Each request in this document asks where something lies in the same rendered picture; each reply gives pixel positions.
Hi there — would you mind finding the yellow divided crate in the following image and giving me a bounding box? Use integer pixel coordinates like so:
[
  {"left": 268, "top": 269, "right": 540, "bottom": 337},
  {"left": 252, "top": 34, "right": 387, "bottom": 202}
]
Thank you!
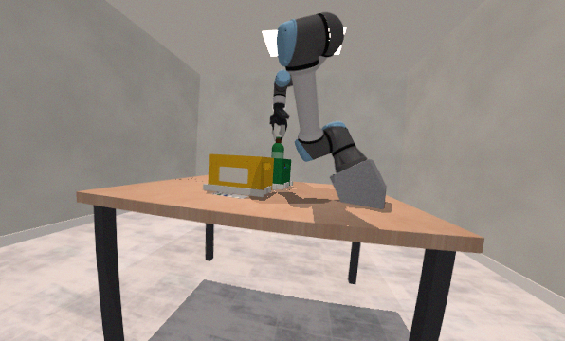
[{"left": 209, "top": 154, "right": 273, "bottom": 190}]

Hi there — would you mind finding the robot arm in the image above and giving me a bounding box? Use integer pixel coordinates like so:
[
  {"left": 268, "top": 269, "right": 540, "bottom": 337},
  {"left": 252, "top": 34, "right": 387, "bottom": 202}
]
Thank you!
[{"left": 273, "top": 12, "right": 367, "bottom": 173}]

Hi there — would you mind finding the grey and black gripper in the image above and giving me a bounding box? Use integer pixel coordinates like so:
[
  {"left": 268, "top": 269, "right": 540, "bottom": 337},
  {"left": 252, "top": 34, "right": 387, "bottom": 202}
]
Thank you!
[{"left": 270, "top": 102, "right": 287, "bottom": 141}]

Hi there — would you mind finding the green plastic crate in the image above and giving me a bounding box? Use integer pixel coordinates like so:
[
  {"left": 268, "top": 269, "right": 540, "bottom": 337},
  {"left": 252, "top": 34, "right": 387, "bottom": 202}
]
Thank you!
[{"left": 273, "top": 158, "right": 290, "bottom": 185}]

